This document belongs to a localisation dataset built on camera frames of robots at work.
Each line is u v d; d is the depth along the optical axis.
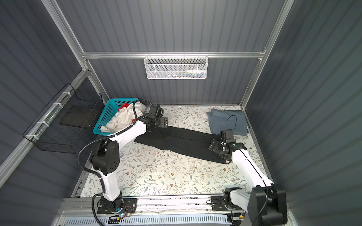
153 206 0.75
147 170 0.87
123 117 1.06
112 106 1.12
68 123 0.75
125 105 1.12
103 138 0.51
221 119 1.05
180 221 0.77
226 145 0.64
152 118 0.73
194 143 0.94
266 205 0.39
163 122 0.87
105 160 0.50
